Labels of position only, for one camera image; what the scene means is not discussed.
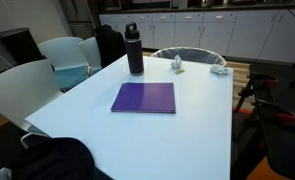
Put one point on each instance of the teal sofa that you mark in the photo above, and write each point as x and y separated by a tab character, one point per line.
92	53

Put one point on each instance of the dark bag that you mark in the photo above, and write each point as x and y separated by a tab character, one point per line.
53	160

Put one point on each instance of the small yellow packet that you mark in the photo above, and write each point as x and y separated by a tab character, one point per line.
179	71

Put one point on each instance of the crumpled white tissue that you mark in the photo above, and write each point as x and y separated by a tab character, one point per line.
176	62
219	69

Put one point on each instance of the white chair with teal seat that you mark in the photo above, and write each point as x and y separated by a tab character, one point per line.
65	53

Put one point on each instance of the dark insulated water bottle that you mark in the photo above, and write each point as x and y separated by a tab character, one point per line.
134	50

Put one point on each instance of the white round trash bin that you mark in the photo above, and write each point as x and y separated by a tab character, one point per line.
220	60

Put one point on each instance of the white plastic chair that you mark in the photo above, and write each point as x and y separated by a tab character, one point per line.
18	90
32	138

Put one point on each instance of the black box bin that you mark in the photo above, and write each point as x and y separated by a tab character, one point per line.
20	45

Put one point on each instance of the white cabinet row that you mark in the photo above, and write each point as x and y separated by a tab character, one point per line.
220	31

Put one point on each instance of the black backpack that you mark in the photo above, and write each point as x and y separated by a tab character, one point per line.
109	43

